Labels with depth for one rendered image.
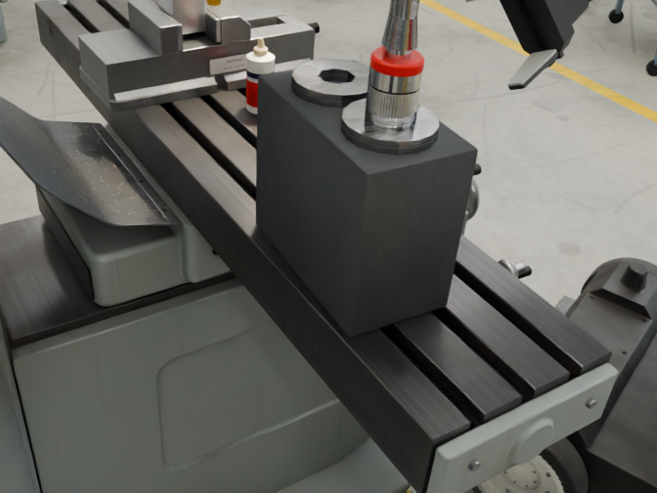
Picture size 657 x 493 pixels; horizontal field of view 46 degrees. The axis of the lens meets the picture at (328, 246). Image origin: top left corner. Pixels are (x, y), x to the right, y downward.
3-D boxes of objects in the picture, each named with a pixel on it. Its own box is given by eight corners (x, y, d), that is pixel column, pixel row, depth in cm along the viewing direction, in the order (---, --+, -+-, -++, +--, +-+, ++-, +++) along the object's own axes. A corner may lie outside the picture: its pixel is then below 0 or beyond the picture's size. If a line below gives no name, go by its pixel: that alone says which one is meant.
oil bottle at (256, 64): (265, 101, 118) (266, 30, 112) (278, 112, 116) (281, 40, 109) (240, 106, 116) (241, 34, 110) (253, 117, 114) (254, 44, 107)
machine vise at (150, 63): (274, 41, 138) (275, -22, 132) (318, 72, 128) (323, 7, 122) (78, 74, 121) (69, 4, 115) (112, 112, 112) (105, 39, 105)
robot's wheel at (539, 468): (571, 531, 126) (605, 450, 115) (559, 554, 123) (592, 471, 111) (461, 468, 135) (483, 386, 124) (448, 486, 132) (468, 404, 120)
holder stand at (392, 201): (343, 201, 97) (358, 46, 85) (448, 306, 81) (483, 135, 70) (254, 223, 91) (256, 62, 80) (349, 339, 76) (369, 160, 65)
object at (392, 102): (355, 118, 71) (360, 67, 68) (380, 102, 74) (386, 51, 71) (400, 135, 69) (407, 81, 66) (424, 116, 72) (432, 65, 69)
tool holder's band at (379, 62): (360, 67, 68) (361, 55, 67) (386, 51, 71) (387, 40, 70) (407, 81, 66) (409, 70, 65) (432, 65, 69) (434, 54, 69)
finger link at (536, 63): (525, 81, 80) (556, 47, 83) (502, 84, 83) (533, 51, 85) (532, 94, 81) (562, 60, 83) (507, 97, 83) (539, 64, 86)
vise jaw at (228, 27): (215, 13, 127) (214, -12, 125) (251, 39, 119) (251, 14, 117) (181, 18, 125) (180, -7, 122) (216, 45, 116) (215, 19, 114)
